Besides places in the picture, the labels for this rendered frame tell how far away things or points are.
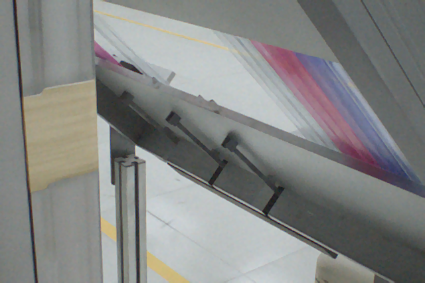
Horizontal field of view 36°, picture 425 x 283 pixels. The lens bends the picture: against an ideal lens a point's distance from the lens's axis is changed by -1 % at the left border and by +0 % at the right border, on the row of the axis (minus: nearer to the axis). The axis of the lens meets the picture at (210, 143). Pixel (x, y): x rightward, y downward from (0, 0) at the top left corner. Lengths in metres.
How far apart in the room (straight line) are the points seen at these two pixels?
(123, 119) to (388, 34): 0.79
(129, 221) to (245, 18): 0.76
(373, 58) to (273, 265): 1.82
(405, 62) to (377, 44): 0.02
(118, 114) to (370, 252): 0.46
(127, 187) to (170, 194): 1.39
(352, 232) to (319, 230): 0.04
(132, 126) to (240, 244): 1.17
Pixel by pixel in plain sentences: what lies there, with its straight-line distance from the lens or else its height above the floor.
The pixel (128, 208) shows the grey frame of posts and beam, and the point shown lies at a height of 0.56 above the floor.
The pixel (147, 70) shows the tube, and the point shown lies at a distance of 0.78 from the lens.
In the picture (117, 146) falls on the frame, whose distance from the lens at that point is 1.11.
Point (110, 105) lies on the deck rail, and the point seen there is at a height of 0.76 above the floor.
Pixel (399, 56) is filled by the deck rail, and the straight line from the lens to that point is 0.27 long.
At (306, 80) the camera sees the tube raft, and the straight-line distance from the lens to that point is 0.47.
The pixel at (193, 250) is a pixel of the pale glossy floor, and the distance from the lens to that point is 2.11.
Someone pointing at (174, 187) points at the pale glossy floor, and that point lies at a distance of 2.54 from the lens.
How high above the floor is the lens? 1.06
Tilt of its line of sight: 21 degrees down
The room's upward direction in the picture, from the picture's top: 2 degrees clockwise
